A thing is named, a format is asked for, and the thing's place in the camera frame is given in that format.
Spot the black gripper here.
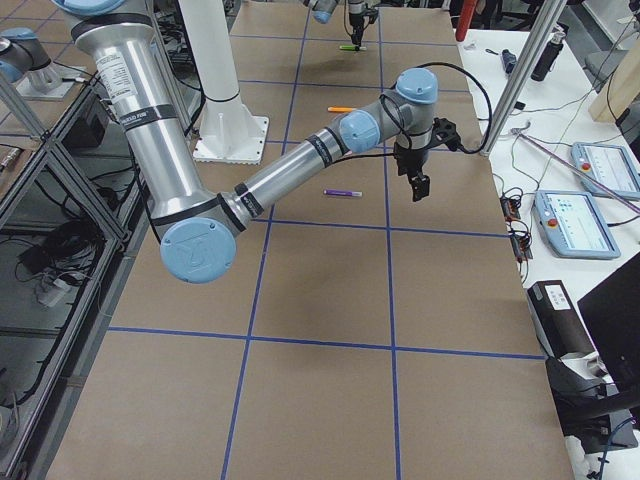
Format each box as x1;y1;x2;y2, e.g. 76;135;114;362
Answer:
348;13;365;45
394;142;430;202

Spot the green highlighter pen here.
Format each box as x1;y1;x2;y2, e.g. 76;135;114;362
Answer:
339;45;367;52

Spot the orange highlighter pen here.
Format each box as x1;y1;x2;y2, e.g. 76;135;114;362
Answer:
327;106;356;113

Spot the purple highlighter pen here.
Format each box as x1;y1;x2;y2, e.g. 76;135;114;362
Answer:
323;189;363;198

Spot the red cylinder bottle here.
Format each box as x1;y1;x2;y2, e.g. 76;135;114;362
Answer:
455;0;477;42

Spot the near blue teach pendant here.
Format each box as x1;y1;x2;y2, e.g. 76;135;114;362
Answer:
533;190;621;260

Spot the blue teach pendant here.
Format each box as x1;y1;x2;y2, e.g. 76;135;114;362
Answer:
571;142;639;201
533;190;621;260

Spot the black water bottle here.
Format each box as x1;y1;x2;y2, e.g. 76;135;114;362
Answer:
530;28;566;82

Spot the far blue teach pendant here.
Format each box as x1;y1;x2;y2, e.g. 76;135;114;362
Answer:
571;142;639;201

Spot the black cardboard box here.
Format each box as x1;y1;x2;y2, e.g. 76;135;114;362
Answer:
526;280;596;360

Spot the black monitor on stand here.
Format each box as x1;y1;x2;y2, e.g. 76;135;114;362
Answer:
545;256;639;453

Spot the black camera cable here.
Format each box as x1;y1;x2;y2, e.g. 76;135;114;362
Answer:
344;61;492;160

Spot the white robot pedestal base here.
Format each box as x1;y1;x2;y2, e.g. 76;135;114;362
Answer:
179;0;269;164

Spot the grey aluminium frame post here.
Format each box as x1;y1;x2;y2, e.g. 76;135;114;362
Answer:
480;0;567;157

